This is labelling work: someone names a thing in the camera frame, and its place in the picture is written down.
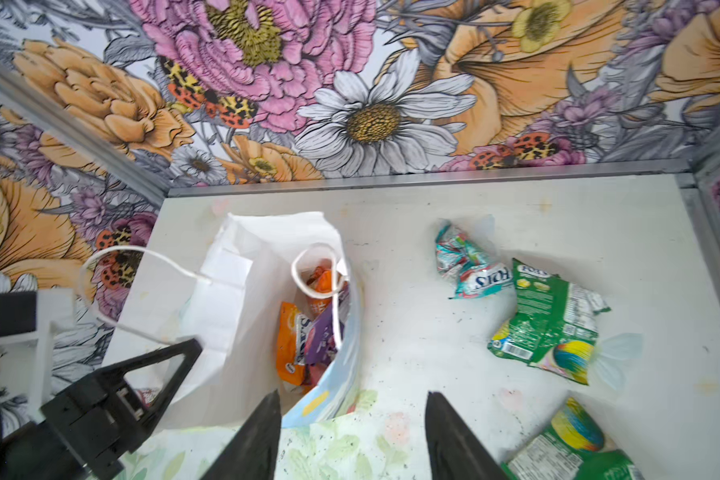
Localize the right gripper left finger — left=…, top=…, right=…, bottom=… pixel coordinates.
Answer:
left=201, top=390, right=282, bottom=480

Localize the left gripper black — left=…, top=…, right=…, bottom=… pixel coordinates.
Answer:
left=0, top=338, right=202, bottom=479

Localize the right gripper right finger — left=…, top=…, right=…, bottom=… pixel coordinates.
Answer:
left=424, top=391, right=508, bottom=480

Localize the orange Fox's candy bag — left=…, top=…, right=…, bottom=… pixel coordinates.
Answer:
left=275, top=302, right=312, bottom=388

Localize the purple pink candy bag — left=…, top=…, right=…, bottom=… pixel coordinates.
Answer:
left=305, top=286, right=350, bottom=365

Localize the white green paper bag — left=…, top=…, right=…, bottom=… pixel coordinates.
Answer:
left=104, top=211, right=363, bottom=429

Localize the orange corn chips bag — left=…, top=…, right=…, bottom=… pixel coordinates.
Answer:
left=306, top=262, right=333, bottom=319

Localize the green snack bag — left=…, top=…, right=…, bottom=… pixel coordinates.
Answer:
left=501, top=397, right=643, bottom=480

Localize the green Fox's candy bag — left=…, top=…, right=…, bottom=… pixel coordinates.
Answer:
left=488, top=259, right=611, bottom=385

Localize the teal Fox's candy bag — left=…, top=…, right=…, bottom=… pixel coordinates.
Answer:
left=435, top=222, right=513, bottom=299

